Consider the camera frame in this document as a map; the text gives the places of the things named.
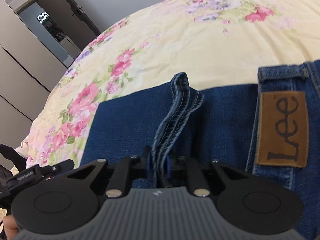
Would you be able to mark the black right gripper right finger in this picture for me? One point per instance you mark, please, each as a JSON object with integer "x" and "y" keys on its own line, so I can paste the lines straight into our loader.
{"x": 175, "y": 164}

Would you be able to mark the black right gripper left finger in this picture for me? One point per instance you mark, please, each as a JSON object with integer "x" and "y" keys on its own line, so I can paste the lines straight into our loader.
{"x": 143, "y": 165}

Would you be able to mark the blue denim jeans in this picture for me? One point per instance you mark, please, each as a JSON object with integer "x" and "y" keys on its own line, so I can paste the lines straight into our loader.
{"x": 269, "y": 129}

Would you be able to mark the person's hand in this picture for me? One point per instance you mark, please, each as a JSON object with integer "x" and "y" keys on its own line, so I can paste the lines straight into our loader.
{"x": 10, "y": 227}

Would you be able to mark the beige wardrobe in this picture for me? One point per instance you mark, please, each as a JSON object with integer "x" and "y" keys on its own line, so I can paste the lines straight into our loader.
{"x": 30, "y": 106}

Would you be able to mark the floral yellow bed quilt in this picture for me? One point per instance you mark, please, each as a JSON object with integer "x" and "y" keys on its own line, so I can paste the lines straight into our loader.
{"x": 216, "y": 42}

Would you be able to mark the dark room door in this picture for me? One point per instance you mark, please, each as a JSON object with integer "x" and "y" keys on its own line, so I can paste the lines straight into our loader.
{"x": 71, "y": 18}

